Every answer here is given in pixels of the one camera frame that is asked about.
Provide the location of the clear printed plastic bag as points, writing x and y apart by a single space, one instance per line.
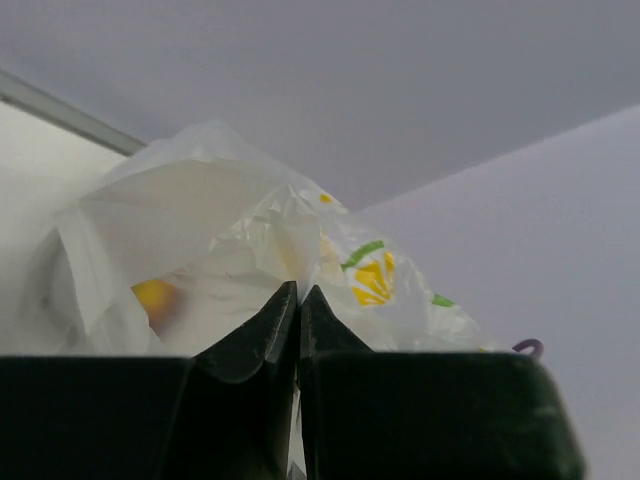
226 225

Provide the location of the yellow fake fruit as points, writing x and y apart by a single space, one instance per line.
158 298

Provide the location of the rear aluminium table edge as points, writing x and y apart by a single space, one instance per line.
27 98

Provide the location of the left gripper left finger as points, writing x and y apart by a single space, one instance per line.
222 414

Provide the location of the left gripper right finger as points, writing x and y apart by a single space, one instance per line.
369 415

